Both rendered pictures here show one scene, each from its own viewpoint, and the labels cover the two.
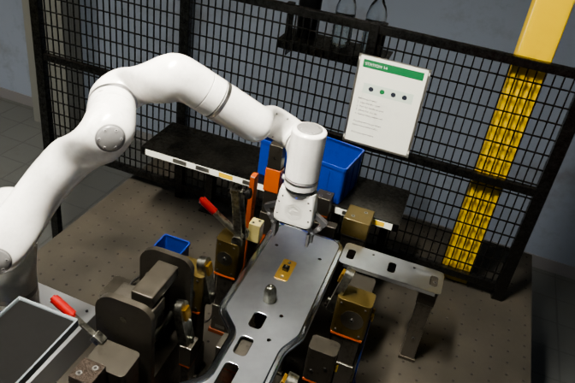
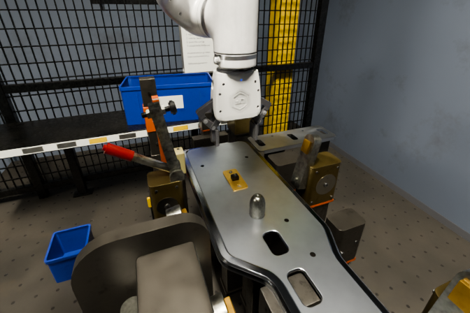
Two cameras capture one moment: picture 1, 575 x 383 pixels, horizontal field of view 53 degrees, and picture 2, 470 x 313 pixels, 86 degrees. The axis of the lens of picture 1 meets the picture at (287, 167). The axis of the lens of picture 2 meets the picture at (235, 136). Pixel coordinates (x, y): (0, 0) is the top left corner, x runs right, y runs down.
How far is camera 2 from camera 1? 106 cm
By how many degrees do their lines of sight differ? 32
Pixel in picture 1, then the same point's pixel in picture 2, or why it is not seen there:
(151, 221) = (26, 233)
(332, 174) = (203, 92)
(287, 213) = (233, 105)
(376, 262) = (280, 139)
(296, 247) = (219, 158)
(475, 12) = not seen: hidden behind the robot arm
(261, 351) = (326, 275)
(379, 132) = (210, 56)
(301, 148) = not seen: outside the picture
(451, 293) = not seen: hidden behind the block
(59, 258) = not seen: outside the picture
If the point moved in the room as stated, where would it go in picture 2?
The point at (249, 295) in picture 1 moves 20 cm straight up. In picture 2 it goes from (235, 223) to (235, 130)
